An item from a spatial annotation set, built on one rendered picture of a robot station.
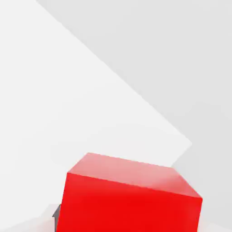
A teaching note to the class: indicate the small red cube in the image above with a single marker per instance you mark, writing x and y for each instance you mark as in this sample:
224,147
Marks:
130,204

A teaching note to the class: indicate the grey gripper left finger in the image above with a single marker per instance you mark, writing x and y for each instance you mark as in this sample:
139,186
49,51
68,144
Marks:
55,215

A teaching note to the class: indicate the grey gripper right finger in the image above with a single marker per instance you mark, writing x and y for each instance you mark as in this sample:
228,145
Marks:
215,228

